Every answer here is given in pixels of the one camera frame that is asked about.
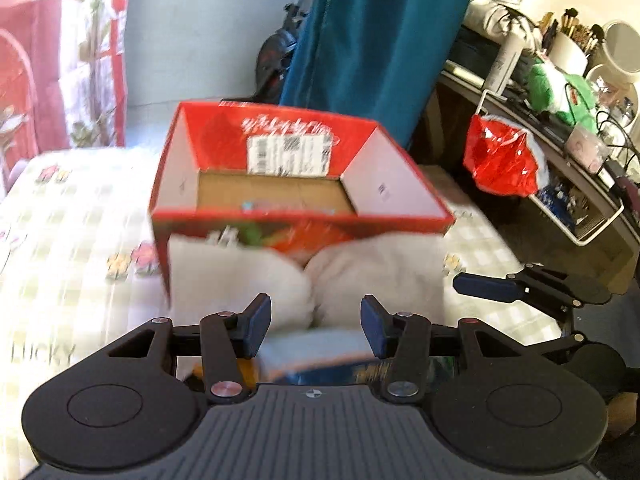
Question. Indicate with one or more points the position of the white brush holder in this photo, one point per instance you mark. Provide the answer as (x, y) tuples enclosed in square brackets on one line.
[(567, 55)]

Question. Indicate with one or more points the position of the red plastic bag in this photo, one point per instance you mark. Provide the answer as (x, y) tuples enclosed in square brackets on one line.
[(495, 160)]

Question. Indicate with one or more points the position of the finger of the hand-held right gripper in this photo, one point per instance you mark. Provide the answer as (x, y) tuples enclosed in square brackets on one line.
[(485, 287), (562, 347)]

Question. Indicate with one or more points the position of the makeup brushes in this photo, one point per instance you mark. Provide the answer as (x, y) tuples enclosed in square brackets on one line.
[(580, 32)]

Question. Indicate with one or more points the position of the white bottle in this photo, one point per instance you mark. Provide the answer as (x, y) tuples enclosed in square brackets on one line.
[(502, 65)]

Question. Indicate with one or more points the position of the black bag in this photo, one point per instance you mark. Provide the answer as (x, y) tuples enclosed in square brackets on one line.
[(475, 47)]

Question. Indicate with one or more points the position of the black scooter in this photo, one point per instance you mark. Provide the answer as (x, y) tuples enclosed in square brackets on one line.
[(272, 60)]

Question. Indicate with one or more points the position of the round white mirror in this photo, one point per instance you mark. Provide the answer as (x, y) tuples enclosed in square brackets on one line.
[(622, 47)]

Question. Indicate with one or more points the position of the red white printed curtain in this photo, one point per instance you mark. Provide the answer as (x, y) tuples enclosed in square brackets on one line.
[(40, 60)]

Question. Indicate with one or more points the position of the dark wooden desk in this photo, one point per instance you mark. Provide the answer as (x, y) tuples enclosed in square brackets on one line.
[(595, 183)]

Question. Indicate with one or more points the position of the green plush toy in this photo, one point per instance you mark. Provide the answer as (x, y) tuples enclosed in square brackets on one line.
[(545, 87)]

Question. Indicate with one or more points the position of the white book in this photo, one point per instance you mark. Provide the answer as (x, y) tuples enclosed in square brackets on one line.
[(462, 70)]

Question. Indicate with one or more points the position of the blue plastic packet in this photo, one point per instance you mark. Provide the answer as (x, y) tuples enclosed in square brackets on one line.
[(320, 360)]

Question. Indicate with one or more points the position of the checked printed bedsheet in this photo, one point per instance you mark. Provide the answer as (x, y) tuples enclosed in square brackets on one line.
[(75, 240)]

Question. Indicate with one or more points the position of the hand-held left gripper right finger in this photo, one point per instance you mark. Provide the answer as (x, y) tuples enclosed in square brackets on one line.
[(373, 325)]

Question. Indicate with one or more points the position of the blue printed packets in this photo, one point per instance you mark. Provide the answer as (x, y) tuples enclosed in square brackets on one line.
[(555, 197)]

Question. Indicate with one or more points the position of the red strawberry cardboard box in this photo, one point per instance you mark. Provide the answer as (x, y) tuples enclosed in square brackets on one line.
[(310, 130)]

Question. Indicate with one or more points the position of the white cloth bag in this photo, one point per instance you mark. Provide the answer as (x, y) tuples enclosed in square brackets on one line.
[(487, 15)]

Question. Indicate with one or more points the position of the teal curtain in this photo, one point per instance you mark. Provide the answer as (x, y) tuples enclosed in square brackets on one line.
[(375, 35)]

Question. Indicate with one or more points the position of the white fluffy soft bundle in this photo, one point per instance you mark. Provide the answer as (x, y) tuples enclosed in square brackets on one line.
[(380, 270)]

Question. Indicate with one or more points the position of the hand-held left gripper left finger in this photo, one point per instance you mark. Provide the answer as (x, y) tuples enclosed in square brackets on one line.
[(257, 321)]

